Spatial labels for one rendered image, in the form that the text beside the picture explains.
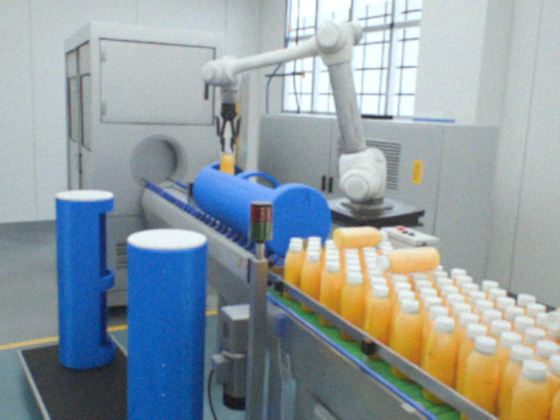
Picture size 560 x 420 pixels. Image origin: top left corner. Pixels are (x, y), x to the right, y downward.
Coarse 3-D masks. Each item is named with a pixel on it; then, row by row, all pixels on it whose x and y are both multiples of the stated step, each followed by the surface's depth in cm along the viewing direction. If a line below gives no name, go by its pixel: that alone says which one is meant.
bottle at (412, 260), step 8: (408, 248) 162; (416, 248) 162; (424, 248) 162; (432, 248) 163; (392, 256) 157; (400, 256) 157; (408, 256) 158; (416, 256) 159; (424, 256) 160; (432, 256) 161; (392, 264) 156; (400, 264) 156; (408, 264) 157; (416, 264) 158; (424, 264) 160; (432, 264) 161; (392, 272) 158; (400, 272) 158; (408, 272) 160; (416, 272) 161
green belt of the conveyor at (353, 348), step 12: (288, 300) 190; (300, 312) 180; (312, 312) 180; (312, 324) 170; (336, 336) 162; (348, 348) 154; (360, 348) 155; (360, 360) 147; (372, 360) 148; (384, 360) 148; (384, 372) 141; (396, 384) 135; (408, 384) 136; (408, 396) 130; (420, 396) 130; (432, 408) 125; (444, 408) 125
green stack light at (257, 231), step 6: (252, 222) 158; (270, 222) 159; (252, 228) 158; (258, 228) 157; (264, 228) 158; (270, 228) 159; (252, 234) 158; (258, 234) 158; (264, 234) 158; (270, 234) 159; (258, 240) 158; (264, 240) 158
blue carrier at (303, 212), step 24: (216, 168) 292; (240, 168) 292; (216, 192) 259; (240, 192) 238; (264, 192) 222; (288, 192) 214; (312, 192) 218; (216, 216) 265; (240, 216) 233; (288, 216) 216; (312, 216) 220; (288, 240) 217
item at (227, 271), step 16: (144, 192) 398; (176, 192) 390; (144, 208) 395; (160, 208) 356; (160, 224) 361; (176, 224) 322; (192, 224) 301; (208, 240) 276; (208, 256) 274; (224, 256) 255; (240, 256) 241; (208, 272) 287; (224, 272) 257; (240, 272) 237; (224, 288) 269; (240, 288) 242; (272, 288) 211; (240, 304) 253
